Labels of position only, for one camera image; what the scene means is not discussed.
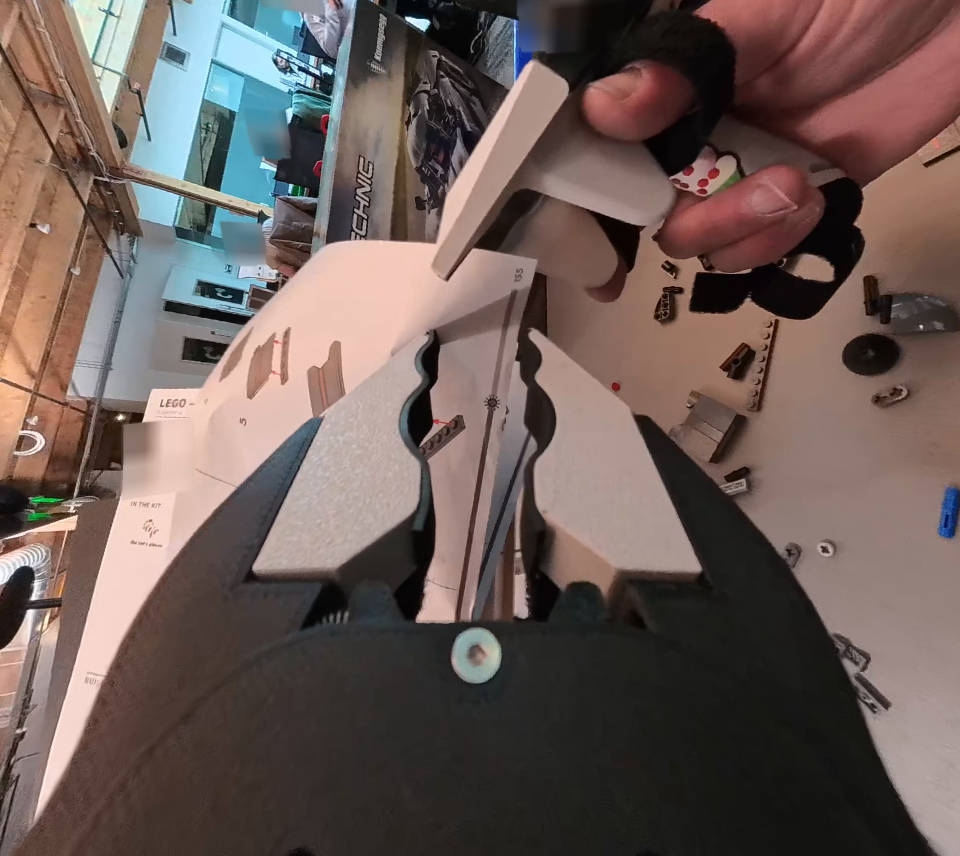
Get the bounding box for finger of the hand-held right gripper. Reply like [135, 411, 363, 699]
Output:
[433, 59, 676, 281]
[480, 194, 624, 291]

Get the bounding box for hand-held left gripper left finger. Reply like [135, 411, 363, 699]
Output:
[251, 329, 442, 621]

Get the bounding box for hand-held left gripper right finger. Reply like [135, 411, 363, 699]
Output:
[519, 327, 708, 621]

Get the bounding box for thick lego instruction booklet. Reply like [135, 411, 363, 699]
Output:
[196, 237, 543, 621]

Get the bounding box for scattered loose lego pieces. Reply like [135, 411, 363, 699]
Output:
[651, 256, 960, 716]

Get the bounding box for dark lego set box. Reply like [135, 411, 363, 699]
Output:
[313, 0, 519, 250]

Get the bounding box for person's right hand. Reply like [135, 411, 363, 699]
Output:
[583, 0, 960, 274]

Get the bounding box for large printed task sheet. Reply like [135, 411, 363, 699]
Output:
[33, 387, 226, 820]

